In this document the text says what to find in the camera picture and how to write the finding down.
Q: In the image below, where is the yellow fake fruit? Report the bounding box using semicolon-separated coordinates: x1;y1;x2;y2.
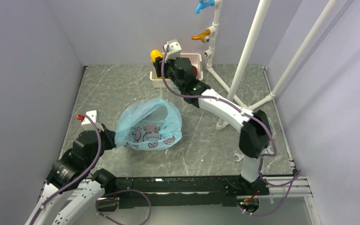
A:
150;49;163;63

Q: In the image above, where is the light blue plastic bag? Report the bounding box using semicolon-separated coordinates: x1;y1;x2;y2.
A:
114;97;182;151

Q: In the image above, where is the red fake tomato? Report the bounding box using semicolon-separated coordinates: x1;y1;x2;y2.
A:
193;66;198;77

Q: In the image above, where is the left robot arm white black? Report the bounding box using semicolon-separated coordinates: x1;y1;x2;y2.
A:
26;126;117;225

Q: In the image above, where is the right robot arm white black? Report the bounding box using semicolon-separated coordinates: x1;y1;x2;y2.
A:
151;56;272;195

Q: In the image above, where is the white plastic basket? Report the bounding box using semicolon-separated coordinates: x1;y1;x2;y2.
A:
149;53;203;88

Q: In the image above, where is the orange faucet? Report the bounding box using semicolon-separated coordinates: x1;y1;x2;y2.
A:
191;29;211;44

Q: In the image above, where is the blue faucet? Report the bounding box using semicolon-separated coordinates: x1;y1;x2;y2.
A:
195;0;215;14

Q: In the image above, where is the silver wrench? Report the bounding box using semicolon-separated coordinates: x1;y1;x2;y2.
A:
233;146;273;162

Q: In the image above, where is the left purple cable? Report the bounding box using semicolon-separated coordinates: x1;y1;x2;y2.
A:
28;113;102;225

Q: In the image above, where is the purple cable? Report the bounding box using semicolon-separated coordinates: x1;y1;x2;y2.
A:
28;113;102;225
161;45;300;188

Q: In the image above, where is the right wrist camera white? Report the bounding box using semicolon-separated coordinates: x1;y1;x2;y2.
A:
163;39;182;62

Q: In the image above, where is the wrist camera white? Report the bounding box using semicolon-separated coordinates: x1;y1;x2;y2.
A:
163;39;182;62
76;110;104;131

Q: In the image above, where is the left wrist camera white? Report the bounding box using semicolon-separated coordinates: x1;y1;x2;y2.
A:
76;110;104;131

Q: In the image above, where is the aluminium rail frame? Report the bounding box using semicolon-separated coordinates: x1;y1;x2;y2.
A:
81;176;312;216

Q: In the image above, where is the white PVC pipe frame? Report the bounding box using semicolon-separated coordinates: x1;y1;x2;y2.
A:
203;0;339;131

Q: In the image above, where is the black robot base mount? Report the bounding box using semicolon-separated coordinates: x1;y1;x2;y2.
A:
103;175;270;209

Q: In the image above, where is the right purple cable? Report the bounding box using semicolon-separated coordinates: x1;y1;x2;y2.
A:
161;45;300;188

